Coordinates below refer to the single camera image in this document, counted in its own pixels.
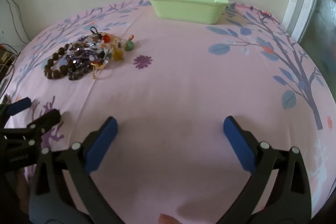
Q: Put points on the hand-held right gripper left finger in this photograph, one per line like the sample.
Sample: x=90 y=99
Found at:
x=103 y=144

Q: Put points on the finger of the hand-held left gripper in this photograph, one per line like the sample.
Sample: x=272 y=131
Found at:
x=19 y=106
x=48 y=118

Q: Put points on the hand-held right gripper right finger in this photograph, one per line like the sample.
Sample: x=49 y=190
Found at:
x=237 y=144

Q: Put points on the yellow stone pendant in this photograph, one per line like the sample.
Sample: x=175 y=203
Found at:
x=118 y=54

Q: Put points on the green stone charm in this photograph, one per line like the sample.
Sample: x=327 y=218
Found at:
x=129 y=45

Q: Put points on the light green plastic basin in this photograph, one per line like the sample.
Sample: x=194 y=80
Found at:
x=187 y=6

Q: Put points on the person's right hand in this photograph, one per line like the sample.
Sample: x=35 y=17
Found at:
x=168 y=220

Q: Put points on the pink floral bed sheet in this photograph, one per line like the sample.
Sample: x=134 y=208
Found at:
x=178 y=82

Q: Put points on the frosted window glass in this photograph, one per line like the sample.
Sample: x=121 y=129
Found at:
x=323 y=24

